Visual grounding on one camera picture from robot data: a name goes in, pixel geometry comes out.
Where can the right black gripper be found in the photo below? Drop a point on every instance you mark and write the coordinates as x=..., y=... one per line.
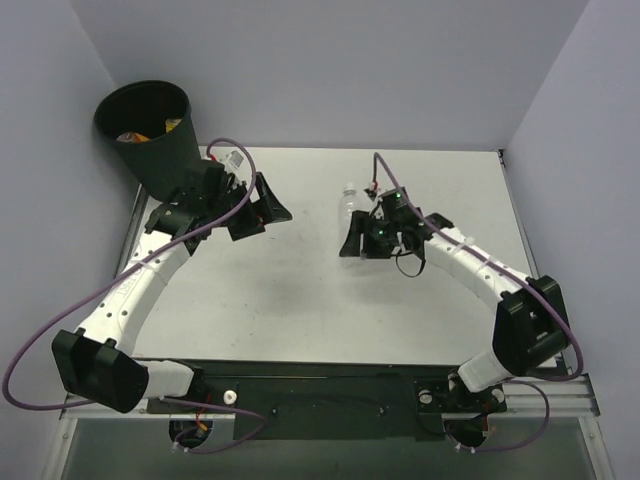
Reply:
x=368, y=237

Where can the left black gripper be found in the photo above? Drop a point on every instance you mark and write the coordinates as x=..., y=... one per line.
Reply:
x=248, y=218

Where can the clear water bottle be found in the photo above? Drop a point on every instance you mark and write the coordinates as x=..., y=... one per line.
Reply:
x=349, y=202

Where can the yellow bottle with blue cap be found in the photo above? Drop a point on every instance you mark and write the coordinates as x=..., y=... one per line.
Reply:
x=171, y=124

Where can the orange label clear bottle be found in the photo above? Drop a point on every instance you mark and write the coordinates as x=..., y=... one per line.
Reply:
x=132, y=137

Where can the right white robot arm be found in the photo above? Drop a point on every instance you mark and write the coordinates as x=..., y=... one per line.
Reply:
x=530, y=318

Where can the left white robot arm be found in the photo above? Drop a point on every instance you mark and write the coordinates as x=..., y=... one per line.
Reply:
x=95, y=361

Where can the black plastic trash bin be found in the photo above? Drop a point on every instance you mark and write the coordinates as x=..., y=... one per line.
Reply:
x=160, y=164

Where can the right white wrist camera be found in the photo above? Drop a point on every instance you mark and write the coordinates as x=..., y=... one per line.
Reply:
x=373, y=192

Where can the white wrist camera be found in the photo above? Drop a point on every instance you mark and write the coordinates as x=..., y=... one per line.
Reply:
x=232, y=161
x=373, y=192

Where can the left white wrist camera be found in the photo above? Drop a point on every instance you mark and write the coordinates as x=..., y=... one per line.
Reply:
x=232, y=161

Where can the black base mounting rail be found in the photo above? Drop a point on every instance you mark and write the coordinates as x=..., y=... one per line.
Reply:
x=337, y=401

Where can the aluminium frame rail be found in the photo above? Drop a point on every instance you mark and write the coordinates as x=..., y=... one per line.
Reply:
x=572, y=399

